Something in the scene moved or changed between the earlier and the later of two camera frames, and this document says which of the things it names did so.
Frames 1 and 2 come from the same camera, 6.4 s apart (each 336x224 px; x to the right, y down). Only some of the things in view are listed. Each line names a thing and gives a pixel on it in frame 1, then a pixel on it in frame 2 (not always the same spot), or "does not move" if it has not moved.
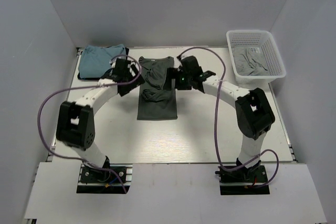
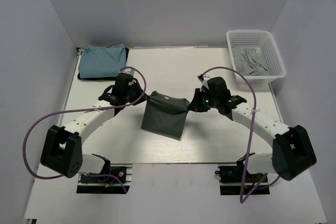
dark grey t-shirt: x=157 y=98 → x=165 y=115
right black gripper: x=174 y=74 → x=196 y=105
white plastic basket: x=255 y=60 does not move
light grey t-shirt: x=249 y=61 does not move
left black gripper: x=135 y=83 → x=135 y=84
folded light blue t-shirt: x=94 y=61 does not move
